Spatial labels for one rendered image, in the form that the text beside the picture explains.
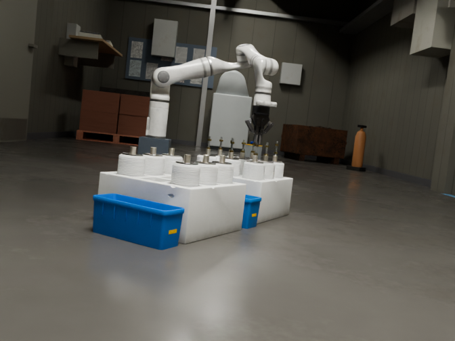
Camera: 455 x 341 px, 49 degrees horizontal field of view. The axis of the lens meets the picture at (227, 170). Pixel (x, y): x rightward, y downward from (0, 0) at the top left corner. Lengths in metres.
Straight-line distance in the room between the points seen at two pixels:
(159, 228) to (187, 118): 7.99
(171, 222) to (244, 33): 8.23
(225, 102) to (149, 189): 7.05
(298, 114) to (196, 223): 8.02
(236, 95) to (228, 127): 0.57
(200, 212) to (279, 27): 8.19
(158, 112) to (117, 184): 0.67
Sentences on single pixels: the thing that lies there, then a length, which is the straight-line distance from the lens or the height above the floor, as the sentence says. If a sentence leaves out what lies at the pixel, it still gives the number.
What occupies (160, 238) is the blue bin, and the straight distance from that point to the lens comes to 1.53.
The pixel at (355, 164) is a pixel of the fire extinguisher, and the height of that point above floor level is 0.08.
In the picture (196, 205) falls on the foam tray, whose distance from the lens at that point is 1.64.
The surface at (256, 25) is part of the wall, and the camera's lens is 9.68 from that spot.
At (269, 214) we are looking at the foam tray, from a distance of 2.23.
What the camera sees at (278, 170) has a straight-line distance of 2.37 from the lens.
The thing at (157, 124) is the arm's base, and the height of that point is 0.36.
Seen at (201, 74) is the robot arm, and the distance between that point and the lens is 2.41.
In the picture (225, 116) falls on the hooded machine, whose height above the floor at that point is 0.59.
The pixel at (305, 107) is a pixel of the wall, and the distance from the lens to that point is 9.63.
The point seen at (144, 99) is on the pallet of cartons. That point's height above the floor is 0.66.
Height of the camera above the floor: 0.38
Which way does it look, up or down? 5 degrees down
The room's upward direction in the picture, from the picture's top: 6 degrees clockwise
